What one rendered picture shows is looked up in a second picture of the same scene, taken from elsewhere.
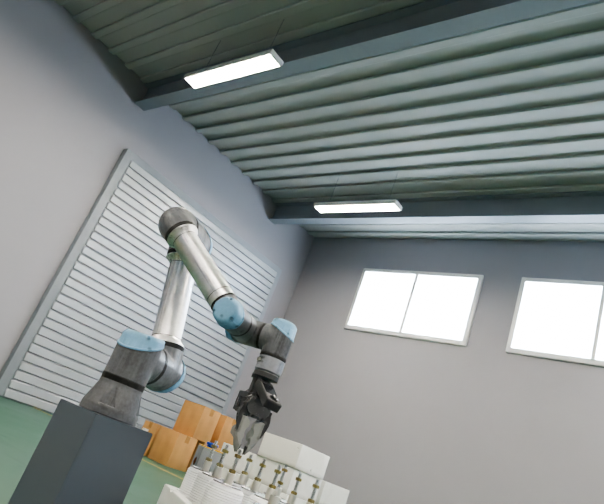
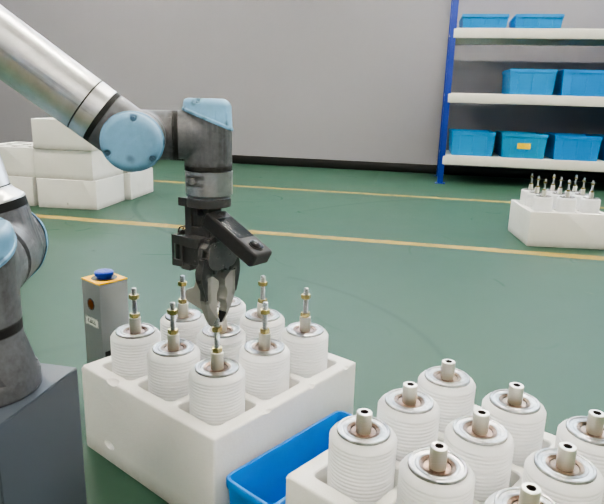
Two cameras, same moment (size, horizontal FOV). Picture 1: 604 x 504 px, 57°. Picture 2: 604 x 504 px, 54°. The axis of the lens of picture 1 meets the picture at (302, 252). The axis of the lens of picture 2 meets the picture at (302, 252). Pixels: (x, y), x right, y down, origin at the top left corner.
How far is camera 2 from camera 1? 85 cm
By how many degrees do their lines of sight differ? 48
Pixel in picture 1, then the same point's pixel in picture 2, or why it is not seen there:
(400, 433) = (161, 45)
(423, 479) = (201, 88)
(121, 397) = (4, 364)
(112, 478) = (60, 462)
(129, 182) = not seen: outside the picture
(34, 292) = not seen: outside the picture
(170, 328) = not seen: outside the picture
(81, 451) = (5, 488)
